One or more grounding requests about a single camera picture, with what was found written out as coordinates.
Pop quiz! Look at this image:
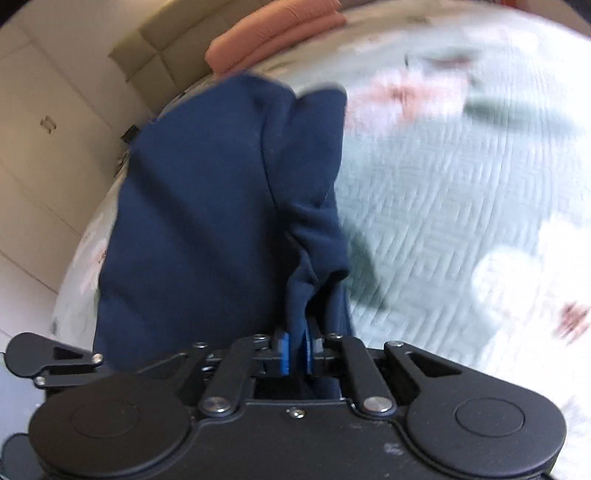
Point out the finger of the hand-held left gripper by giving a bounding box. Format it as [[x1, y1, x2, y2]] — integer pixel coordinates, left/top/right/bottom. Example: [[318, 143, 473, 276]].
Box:
[[4, 332, 106, 389]]

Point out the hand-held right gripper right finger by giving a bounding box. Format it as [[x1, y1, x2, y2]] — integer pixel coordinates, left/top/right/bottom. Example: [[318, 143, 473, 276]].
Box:
[[303, 323, 463, 417]]

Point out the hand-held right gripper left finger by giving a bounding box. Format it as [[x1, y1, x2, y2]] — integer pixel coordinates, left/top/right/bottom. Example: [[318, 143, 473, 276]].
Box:
[[139, 329, 291, 418]]

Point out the navy blue garment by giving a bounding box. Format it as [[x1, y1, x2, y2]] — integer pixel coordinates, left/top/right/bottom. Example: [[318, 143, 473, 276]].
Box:
[[92, 74, 357, 401]]

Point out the cream wardrobe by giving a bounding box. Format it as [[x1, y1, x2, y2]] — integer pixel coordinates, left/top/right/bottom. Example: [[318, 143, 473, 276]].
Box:
[[0, 18, 158, 357]]

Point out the floral green bedspread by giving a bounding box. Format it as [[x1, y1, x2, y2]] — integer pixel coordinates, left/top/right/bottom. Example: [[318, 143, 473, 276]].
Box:
[[50, 0, 591, 480]]

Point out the folded pink blanket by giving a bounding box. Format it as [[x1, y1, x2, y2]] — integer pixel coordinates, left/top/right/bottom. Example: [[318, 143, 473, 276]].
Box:
[[205, 0, 348, 77]]

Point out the beige leather headboard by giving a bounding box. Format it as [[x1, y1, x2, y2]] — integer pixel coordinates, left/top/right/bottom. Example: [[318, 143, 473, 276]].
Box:
[[108, 0, 302, 101]]

